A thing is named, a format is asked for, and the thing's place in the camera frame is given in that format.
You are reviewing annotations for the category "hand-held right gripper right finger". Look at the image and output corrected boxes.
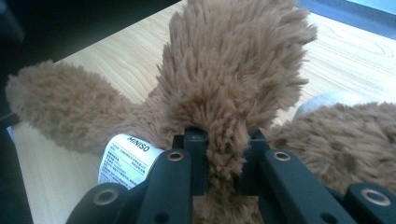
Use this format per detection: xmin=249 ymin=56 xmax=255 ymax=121
xmin=241 ymin=130 xmax=356 ymax=224

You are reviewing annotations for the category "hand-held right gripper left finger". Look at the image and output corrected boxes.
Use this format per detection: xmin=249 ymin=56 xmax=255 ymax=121
xmin=136 ymin=128 xmax=209 ymax=224

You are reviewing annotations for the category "brown teddy bear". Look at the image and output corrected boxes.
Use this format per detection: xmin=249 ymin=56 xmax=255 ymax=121
xmin=4 ymin=0 xmax=396 ymax=224

